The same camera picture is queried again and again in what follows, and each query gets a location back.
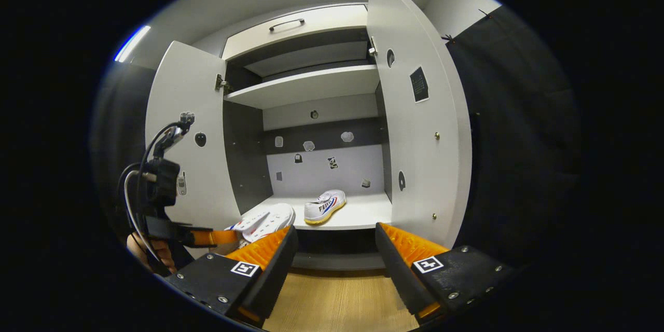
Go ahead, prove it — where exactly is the white shoe with striped side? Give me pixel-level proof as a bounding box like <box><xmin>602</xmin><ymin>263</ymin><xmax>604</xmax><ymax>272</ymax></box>
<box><xmin>224</xmin><ymin>203</ymin><xmax>296</xmax><ymax>250</ymax></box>
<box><xmin>303</xmin><ymin>189</ymin><xmax>347</xmax><ymax>226</ymax></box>

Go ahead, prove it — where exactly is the cabinet door with cat sticker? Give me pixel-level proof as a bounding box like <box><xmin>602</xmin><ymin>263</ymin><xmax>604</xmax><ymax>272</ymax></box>
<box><xmin>366</xmin><ymin>0</ymin><xmax>473</xmax><ymax>250</ymax></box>

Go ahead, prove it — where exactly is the white cabinet shelf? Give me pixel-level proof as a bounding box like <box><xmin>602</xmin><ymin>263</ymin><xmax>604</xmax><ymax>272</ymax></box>
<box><xmin>241</xmin><ymin>192</ymin><xmax>393</xmax><ymax>231</ymax></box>
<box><xmin>224</xmin><ymin>65</ymin><xmax>381</xmax><ymax>109</ymax></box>

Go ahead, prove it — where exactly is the cabinet door with camera sticker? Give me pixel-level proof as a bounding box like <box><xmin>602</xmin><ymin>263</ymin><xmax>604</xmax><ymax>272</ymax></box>
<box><xmin>145</xmin><ymin>40</ymin><xmax>242</xmax><ymax>260</ymax></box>

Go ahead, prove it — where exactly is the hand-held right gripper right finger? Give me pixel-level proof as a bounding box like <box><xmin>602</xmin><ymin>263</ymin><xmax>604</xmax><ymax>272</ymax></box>
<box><xmin>375</xmin><ymin>222</ymin><xmax>514</xmax><ymax>325</ymax></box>

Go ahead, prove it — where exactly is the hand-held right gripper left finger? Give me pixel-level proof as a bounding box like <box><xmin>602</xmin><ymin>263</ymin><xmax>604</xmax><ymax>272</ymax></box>
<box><xmin>165</xmin><ymin>226</ymin><xmax>299</xmax><ymax>328</ymax></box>

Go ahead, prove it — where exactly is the black drawer handle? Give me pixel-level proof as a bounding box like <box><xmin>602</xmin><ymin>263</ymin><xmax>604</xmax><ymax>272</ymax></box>
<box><xmin>268</xmin><ymin>18</ymin><xmax>306</xmax><ymax>32</ymax></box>

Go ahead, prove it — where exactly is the black backdrop cloth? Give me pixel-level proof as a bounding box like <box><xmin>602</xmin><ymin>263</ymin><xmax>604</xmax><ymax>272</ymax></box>
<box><xmin>91</xmin><ymin>5</ymin><xmax>582</xmax><ymax>270</ymax></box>

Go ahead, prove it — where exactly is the white shoe cabinet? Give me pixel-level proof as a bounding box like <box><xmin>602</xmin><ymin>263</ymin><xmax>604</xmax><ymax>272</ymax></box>
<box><xmin>220</xmin><ymin>3</ymin><xmax>395</xmax><ymax>271</ymax></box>

